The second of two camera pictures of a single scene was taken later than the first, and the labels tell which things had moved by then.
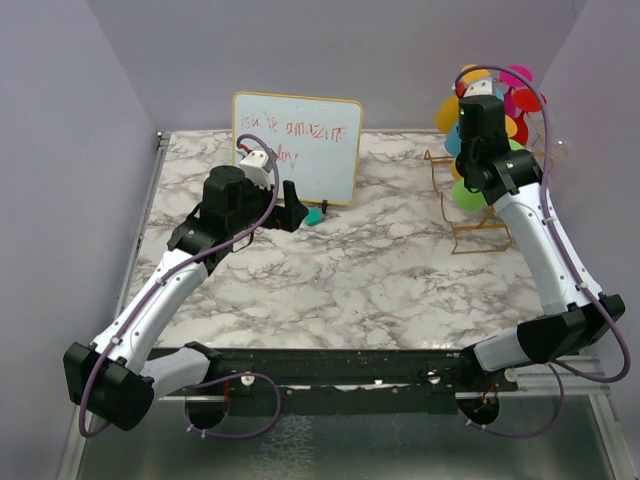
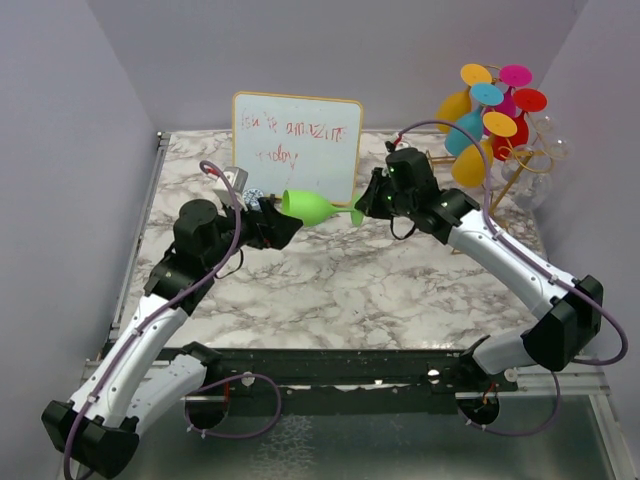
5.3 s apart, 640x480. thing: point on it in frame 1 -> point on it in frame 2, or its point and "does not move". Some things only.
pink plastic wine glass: (512, 81) does not move
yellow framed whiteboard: (317, 141) does not move
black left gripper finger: (291, 200) -> (282, 228)
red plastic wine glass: (525, 100) does not move
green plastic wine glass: (466, 199) -> (309, 209)
